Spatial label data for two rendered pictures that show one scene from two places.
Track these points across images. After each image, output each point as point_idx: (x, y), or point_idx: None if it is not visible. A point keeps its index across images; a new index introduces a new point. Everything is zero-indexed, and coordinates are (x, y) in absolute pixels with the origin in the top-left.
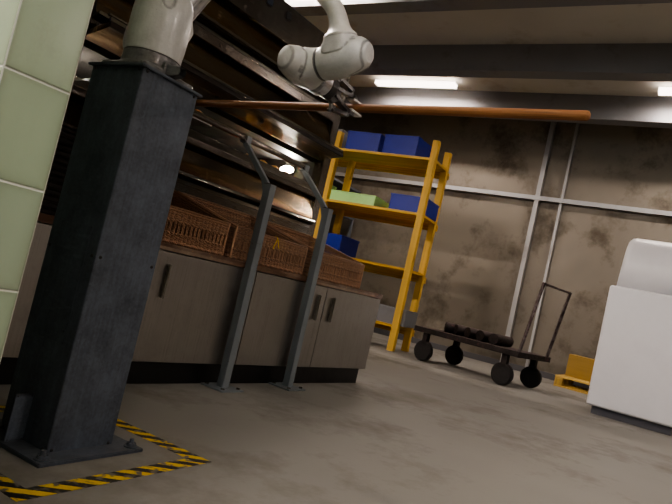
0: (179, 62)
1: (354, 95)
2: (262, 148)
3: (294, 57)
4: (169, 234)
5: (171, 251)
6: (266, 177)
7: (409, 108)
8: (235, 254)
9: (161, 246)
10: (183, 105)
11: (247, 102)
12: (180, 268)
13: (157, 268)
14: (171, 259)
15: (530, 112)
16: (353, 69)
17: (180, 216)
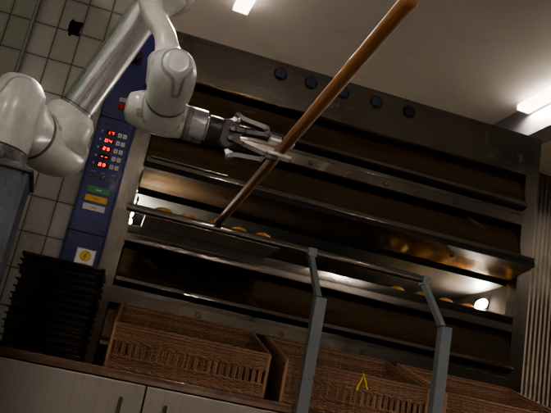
0: (11, 143)
1: (269, 133)
2: (339, 260)
3: (128, 102)
4: (175, 369)
5: (168, 388)
6: (318, 290)
7: (300, 119)
8: (289, 397)
9: (152, 382)
10: (6, 183)
11: (236, 195)
12: (185, 411)
13: (149, 410)
14: (170, 399)
15: (365, 42)
16: (165, 86)
17: (190, 347)
